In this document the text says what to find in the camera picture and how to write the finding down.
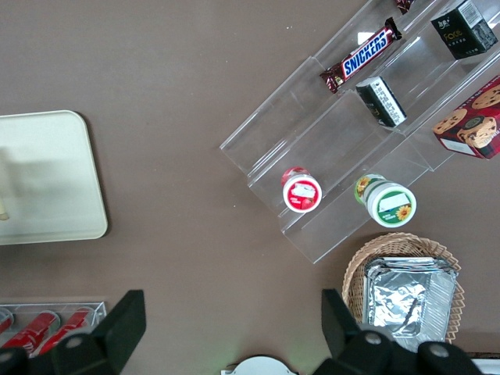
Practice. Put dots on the clear acrylic bottle rack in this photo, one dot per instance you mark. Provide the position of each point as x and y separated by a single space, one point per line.
99 306

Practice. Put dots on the red cookie box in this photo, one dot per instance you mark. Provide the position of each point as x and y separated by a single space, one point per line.
474 125

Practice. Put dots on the light wicker basket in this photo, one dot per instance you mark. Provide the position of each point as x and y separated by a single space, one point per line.
353 281

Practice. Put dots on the red lid yogurt cup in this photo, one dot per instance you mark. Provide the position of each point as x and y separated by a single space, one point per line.
302 193

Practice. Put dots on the white rectangular snack bin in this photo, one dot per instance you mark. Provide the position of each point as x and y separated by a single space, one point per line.
486 365

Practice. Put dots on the small black carton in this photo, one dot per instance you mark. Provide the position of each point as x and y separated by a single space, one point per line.
381 102
465 29

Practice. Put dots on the aluminium foil tray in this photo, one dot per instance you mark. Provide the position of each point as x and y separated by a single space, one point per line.
398 301

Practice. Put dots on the beige plastic tray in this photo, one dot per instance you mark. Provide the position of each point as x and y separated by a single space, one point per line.
58 156

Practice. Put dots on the clear acrylic stepped shelf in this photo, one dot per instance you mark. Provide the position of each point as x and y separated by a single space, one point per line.
332 129

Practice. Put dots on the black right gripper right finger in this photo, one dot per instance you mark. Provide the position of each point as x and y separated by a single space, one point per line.
351 351

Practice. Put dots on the green lid yogurt cup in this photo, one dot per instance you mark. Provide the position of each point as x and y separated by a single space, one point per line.
392 205

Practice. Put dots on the snickers chocolate bar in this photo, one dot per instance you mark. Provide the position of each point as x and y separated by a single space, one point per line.
363 54
405 5

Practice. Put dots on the red cola bottle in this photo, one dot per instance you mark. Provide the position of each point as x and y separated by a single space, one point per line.
33 332
4 318
72 326

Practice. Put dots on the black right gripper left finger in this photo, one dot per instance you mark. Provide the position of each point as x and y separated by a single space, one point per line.
109 336

